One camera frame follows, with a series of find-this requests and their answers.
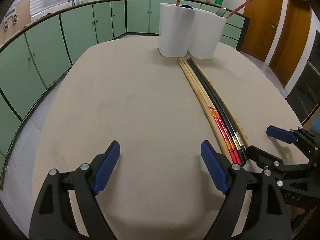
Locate metal spoon right compartment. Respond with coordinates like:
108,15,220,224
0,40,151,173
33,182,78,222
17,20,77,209
216,7,227,17

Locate left wooden door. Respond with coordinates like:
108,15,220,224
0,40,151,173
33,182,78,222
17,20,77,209
241,0,283,61

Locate dark cabinet at right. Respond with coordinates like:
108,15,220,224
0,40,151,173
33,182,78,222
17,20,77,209
286,30,319,124

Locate white double utensil holder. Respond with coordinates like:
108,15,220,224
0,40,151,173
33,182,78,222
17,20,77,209
158,3,227,60

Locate wooden door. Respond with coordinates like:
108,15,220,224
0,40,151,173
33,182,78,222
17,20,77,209
241,0,283,61
269,0,311,86

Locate black chopstick silver band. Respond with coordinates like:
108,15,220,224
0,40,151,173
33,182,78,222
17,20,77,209
187,58,247,165

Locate green lower cabinets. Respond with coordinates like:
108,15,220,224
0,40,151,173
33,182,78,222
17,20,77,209
0,0,251,190

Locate wooden chopstick right compartment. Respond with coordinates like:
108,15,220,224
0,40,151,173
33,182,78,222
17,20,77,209
224,0,254,19

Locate right wooden door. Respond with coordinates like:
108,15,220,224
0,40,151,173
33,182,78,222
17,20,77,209
269,0,311,86

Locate plain wooden chopstick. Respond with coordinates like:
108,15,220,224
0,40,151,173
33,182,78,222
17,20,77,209
177,58,233,163

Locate red orange patterned chopstick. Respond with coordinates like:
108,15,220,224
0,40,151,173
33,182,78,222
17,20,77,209
186,62,241,165

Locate brown cardboard board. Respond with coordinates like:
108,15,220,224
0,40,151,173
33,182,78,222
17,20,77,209
1,0,31,46

